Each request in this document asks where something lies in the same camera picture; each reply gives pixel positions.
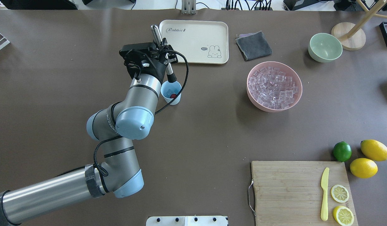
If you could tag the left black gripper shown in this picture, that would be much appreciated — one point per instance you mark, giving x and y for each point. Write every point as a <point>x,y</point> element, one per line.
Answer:
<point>158,69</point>

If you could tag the steel muddler black tip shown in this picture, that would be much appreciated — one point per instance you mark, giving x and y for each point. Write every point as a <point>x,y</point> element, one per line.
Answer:
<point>164,57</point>

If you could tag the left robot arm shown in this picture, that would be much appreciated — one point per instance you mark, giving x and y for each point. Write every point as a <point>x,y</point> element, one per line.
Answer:
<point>115,167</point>

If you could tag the light blue cup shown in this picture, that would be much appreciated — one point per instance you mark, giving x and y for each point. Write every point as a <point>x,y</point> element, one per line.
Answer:
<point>170,90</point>

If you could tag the pink bowl of ice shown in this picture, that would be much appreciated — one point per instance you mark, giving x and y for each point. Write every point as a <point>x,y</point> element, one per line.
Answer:
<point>273,86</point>

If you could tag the cream rabbit tray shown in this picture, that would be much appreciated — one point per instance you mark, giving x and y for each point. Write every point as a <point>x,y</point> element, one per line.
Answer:
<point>199,41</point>

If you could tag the grey folded cloth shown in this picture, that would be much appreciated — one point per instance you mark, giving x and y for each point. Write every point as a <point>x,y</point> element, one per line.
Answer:
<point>253,45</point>

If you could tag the mint green bowl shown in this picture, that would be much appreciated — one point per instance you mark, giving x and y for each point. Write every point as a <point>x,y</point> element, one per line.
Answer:
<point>324,48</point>

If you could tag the wooden cutting board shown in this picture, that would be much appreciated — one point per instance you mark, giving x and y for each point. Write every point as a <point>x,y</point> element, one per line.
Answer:
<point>289,193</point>

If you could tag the green lime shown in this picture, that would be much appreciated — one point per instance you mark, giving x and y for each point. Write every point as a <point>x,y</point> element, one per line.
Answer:
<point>342,151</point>

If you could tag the lemon slice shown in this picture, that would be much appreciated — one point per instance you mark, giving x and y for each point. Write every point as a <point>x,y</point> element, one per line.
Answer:
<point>343,216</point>
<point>340,193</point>

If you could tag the yellow plastic knife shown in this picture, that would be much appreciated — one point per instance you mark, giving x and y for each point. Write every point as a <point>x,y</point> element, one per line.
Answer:
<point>324,186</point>

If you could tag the yellow lemon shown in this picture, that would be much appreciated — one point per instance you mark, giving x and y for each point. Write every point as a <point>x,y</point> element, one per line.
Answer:
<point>374,150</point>
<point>363,168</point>

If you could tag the aluminium frame post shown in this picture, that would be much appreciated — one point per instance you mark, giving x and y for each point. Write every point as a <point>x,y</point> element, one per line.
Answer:
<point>188,7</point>

